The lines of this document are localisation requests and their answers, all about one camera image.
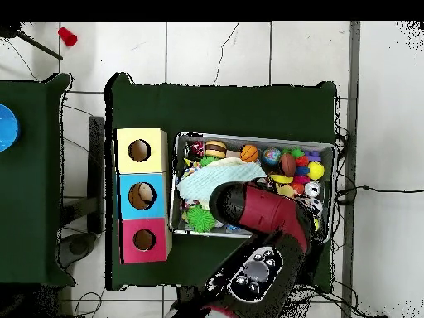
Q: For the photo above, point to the mint green waffle cloth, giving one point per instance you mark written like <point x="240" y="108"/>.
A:
<point x="205" y="185"/>

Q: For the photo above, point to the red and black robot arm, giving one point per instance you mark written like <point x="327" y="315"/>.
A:
<point x="265" y="212"/>

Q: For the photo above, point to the metal mesh bin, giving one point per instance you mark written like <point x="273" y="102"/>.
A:
<point x="238" y="142"/>

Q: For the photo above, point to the toy hamburger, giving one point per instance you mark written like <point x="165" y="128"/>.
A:
<point x="215" y="149"/>

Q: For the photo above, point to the orange toy basketball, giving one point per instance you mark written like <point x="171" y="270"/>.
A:
<point x="249" y="153"/>

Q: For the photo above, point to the green spiky ball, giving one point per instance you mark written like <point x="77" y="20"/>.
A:
<point x="200" y="218"/>

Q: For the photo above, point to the globe print ball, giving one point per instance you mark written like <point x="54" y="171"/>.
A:
<point x="271" y="156"/>

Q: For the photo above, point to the yellow toy banana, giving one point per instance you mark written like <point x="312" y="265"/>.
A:
<point x="281" y="179"/>

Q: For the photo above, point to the brown toy football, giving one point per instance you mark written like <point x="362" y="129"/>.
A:
<point x="287" y="164"/>

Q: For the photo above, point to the plain orange-red ball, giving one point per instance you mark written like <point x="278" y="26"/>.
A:
<point x="298" y="188"/>

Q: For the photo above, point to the yellow smiley ball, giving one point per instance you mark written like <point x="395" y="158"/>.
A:
<point x="315" y="170"/>

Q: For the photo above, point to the grey round base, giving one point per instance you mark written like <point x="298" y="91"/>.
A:
<point x="76" y="246"/>

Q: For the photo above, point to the dark green side tablecloth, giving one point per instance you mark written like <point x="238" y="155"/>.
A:
<point x="36" y="192"/>

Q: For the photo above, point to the red plastic cup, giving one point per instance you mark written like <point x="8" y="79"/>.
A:
<point x="68" y="37"/>

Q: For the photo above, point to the blue bowl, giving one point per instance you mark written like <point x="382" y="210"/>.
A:
<point x="8" y="127"/>

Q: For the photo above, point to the black tripod leg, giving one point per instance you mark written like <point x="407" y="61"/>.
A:
<point x="39" y="46"/>

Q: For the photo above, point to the black furniture frame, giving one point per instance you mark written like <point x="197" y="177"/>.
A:
<point x="96" y="165"/>

